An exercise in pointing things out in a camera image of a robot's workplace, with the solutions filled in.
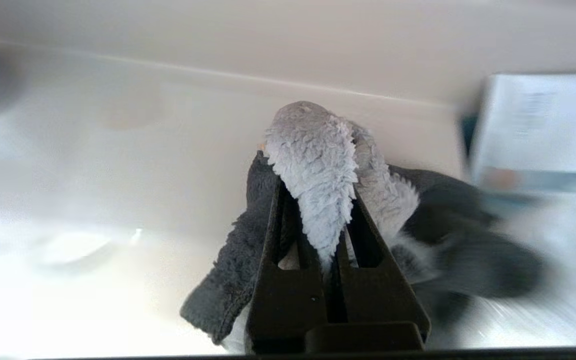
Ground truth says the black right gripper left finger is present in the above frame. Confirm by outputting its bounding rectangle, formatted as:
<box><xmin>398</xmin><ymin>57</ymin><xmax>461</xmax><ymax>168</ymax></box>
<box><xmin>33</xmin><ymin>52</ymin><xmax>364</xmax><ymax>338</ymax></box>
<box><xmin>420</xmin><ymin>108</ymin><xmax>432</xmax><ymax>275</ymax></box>
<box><xmin>245</xmin><ymin>179</ymin><xmax>330</xmax><ymax>354</ymax></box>

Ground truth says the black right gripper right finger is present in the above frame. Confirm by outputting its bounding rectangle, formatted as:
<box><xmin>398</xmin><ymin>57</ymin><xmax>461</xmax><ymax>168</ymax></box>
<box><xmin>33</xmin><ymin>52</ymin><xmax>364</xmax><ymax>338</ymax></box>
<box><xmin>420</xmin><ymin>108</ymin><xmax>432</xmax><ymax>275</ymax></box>
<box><xmin>337</xmin><ymin>186</ymin><xmax>431</xmax><ymax>337</ymax></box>

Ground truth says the grey microfibre cleaning cloth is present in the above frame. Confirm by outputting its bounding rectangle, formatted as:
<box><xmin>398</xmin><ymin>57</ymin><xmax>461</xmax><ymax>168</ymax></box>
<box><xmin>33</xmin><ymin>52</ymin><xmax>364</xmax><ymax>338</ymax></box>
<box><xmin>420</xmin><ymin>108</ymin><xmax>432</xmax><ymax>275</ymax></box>
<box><xmin>179</xmin><ymin>101</ymin><xmax>549</xmax><ymax>351</ymax></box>

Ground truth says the white ceramic sink basin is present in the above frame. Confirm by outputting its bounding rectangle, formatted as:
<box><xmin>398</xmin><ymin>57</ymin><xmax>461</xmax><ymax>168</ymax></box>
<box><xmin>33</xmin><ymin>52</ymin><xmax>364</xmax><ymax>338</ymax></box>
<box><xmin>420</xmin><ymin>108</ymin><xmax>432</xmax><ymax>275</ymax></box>
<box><xmin>0</xmin><ymin>45</ymin><xmax>576</xmax><ymax>351</ymax></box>

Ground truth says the white paper card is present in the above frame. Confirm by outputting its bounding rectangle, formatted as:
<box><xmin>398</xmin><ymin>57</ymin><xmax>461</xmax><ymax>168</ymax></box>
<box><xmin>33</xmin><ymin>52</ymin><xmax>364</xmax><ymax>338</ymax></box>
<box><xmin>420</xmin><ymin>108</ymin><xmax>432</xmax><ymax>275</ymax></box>
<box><xmin>469</xmin><ymin>74</ymin><xmax>576</xmax><ymax>195</ymax></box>

